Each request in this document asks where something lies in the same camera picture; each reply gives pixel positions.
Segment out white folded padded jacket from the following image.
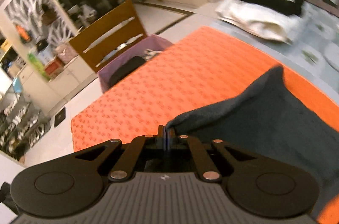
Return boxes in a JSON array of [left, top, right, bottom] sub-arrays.
[[215, 0, 308, 44]]

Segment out orange floral table mat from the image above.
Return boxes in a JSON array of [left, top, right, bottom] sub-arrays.
[[71, 26, 338, 223]]

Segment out wooden chair by basket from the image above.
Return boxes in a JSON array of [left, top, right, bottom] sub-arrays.
[[69, 0, 147, 72]]

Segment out purple laundry basket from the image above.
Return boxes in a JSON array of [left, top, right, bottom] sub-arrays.
[[97, 35, 173, 93]]

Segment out dark grey sweatpants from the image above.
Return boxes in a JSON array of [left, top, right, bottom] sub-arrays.
[[166, 65, 338, 218]]

